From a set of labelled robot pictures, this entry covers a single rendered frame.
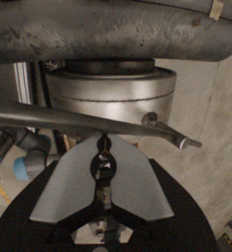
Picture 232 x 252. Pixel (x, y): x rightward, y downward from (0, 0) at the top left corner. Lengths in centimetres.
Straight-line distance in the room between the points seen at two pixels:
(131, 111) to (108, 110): 4
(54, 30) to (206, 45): 23
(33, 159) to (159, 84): 42
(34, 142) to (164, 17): 51
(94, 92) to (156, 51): 12
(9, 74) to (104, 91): 119
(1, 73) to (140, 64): 123
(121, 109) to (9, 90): 124
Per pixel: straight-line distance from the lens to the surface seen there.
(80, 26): 20
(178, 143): 22
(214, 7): 28
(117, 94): 23
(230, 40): 32
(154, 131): 18
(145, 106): 26
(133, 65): 29
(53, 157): 49
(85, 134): 29
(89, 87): 24
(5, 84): 141
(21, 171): 51
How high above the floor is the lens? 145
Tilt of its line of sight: 58 degrees down
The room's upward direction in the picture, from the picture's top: 155 degrees clockwise
